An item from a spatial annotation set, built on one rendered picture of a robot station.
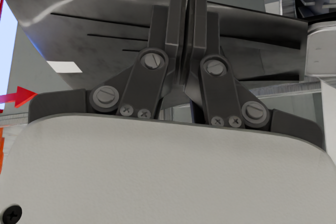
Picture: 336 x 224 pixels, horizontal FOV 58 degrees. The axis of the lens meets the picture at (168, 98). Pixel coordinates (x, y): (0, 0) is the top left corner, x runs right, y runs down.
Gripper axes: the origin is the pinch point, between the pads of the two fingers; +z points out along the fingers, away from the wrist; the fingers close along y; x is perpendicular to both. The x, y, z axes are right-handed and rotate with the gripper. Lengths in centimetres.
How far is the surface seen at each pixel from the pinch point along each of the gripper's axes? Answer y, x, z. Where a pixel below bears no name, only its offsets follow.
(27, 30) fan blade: -12.5, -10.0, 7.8
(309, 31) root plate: 8.1, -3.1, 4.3
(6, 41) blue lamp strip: -19.3, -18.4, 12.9
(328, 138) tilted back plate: 26.1, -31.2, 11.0
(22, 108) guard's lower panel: -58, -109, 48
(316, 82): 45, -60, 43
